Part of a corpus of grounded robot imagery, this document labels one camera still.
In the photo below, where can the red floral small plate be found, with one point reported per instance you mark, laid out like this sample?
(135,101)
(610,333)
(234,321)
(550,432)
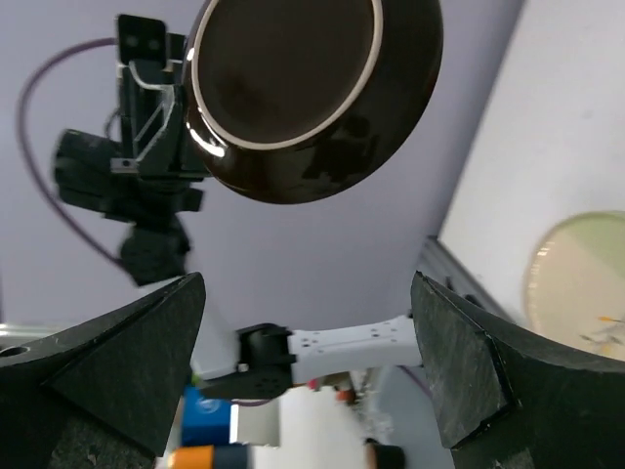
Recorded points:
(290,102)

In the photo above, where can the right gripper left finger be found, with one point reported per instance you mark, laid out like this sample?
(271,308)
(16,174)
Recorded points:
(103,393)

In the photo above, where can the orange black cylinder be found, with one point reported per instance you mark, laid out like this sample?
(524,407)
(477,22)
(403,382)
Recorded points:
(211,457)

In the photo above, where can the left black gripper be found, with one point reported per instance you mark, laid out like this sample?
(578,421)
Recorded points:
(145,178)

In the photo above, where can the blue box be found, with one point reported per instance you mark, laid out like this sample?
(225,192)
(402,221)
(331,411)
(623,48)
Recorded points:
(205,422)

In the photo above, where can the cream green round plate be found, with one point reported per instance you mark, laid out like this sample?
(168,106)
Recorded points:
(574,284)

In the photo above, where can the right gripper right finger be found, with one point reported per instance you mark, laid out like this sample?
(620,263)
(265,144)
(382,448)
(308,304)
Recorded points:
(505,397)

